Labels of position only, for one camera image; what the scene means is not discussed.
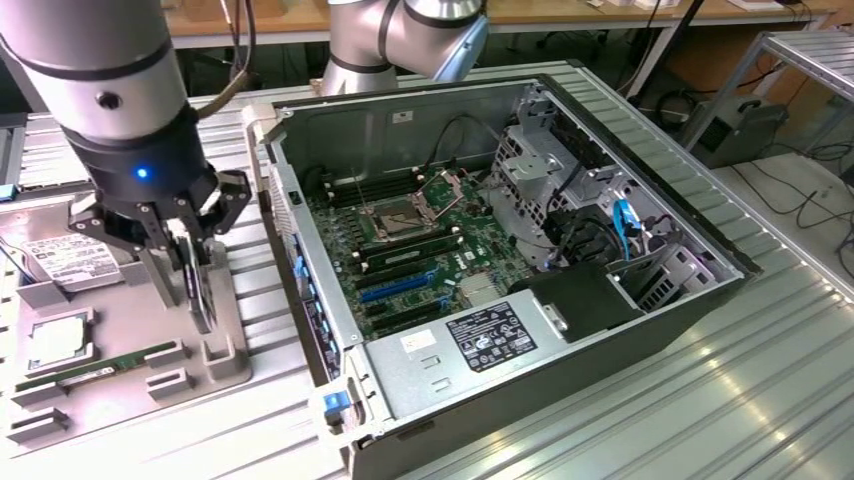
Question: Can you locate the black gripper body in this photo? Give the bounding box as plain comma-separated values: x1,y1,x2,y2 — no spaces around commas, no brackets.
61,106,221,220

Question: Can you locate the dark graphics card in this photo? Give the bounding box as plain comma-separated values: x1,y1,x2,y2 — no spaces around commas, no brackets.
173,230,220,335

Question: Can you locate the hard disk with white label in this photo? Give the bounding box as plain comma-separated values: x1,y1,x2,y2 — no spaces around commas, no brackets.
18,230,126,294

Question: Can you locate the grey parts rack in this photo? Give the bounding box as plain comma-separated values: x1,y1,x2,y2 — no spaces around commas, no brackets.
0,192,256,447

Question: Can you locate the silver CPU chip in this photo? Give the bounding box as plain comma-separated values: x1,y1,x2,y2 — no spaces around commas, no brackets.
25,316,92,374

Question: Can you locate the CPU socket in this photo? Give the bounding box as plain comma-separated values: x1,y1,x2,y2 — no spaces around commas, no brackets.
357,196,429,242

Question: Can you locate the black expansion slot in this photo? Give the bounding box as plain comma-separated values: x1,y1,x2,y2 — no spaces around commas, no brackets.
352,263,428,292

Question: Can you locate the black RAM stick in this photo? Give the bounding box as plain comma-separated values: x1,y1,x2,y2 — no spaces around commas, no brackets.
362,238,463,267

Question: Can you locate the green RAM stick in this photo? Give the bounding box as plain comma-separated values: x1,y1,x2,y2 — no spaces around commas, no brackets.
12,346,152,394

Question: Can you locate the blue expansion slot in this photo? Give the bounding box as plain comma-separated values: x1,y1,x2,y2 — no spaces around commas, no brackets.
358,271,436,304

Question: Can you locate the metal socket cover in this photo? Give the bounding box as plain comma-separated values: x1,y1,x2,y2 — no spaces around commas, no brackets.
415,169,469,209

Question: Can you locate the green motherboard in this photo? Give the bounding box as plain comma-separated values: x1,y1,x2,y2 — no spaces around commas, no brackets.
310,168,536,342

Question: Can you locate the silver chipset heatsink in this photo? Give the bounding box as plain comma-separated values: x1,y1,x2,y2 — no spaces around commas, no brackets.
459,276,509,307

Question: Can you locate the blue case latch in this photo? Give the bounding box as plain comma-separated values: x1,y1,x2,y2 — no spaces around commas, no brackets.
318,391,352,417

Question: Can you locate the metal disk bay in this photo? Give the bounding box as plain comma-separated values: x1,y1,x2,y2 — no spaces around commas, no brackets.
491,123,629,237

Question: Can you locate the grey power supply unit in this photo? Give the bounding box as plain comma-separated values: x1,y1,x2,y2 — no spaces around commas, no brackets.
362,291,569,422

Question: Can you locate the black plastic shroud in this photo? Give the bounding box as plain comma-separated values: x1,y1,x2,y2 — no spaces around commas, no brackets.
508,261,647,344

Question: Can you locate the wooden desk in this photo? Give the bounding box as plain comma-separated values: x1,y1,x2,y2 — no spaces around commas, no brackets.
162,0,835,50

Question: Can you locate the open black PC case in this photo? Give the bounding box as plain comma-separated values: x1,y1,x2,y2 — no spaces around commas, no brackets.
241,73,763,480

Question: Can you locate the grey box device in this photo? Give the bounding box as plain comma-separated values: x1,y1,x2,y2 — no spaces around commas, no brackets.
684,96,789,169

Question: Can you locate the robot arm cable hose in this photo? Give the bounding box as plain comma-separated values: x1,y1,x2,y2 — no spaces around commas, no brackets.
196,0,260,121

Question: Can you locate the black looped wire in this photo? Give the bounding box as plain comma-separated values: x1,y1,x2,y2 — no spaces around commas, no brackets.
428,113,503,174

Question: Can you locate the blue data wire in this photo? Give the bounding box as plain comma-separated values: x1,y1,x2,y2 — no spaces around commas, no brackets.
608,196,643,262

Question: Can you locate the black cable on table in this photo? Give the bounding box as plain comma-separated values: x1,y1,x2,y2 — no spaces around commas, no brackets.
732,164,854,236

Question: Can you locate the aluminium frame table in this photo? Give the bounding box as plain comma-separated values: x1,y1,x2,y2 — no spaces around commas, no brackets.
679,31,854,151

